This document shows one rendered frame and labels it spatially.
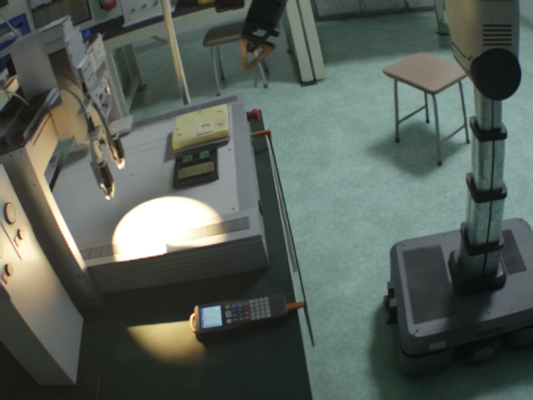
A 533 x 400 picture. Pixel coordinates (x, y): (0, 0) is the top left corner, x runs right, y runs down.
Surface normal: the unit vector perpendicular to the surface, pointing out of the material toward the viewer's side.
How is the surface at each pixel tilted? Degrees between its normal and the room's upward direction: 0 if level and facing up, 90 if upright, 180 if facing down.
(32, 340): 90
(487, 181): 90
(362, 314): 0
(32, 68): 90
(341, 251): 0
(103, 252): 0
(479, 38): 100
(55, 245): 90
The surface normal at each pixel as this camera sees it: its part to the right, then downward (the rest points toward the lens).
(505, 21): 0.00, 0.73
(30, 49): 0.09, 0.58
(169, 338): -0.19, -0.79
